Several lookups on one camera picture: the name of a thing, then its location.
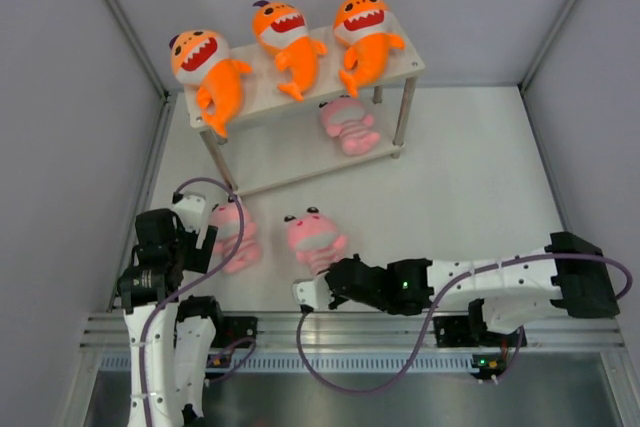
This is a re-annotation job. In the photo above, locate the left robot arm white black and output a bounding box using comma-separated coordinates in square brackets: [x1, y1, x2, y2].
[117, 206, 226, 426]

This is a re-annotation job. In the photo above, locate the white two-tier wooden shelf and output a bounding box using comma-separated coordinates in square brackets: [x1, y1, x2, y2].
[176, 27, 425, 196]

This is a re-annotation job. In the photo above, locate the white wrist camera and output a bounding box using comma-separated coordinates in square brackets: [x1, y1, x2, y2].
[171, 193, 206, 232]
[292, 274, 332, 311]

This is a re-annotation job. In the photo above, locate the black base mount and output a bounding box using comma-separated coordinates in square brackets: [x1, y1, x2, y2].
[433, 315, 527, 348]
[211, 315, 258, 349]

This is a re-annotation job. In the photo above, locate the aluminium front rail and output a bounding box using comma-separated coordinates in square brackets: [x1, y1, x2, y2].
[79, 311, 626, 355]

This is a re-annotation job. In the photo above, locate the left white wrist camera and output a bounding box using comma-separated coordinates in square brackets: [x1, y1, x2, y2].
[171, 193, 206, 232]

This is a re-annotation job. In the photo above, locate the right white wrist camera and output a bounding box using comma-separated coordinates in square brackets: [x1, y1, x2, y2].
[292, 274, 332, 311]

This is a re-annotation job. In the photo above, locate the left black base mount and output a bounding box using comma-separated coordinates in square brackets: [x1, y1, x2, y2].
[211, 315, 258, 349]

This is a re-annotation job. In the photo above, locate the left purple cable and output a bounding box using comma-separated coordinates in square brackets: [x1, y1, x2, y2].
[138, 176, 259, 427]

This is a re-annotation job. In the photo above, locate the orange shark plush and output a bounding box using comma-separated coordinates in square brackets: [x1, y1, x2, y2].
[333, 0, 405, 98]
[169, 29, 252, 139]
[252, 0, 328, 102]

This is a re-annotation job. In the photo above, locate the pink striped plush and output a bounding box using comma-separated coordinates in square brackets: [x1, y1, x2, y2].
[319, 95, 381, 156]
[284, 206, 348, 275]
[209, 196, 262, 274]

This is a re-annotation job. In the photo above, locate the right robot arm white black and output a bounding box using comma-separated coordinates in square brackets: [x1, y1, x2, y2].
[323, 232, 620, 344]

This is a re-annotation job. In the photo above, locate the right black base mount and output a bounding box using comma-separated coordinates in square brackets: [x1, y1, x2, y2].
[433, 315, 527, 348]

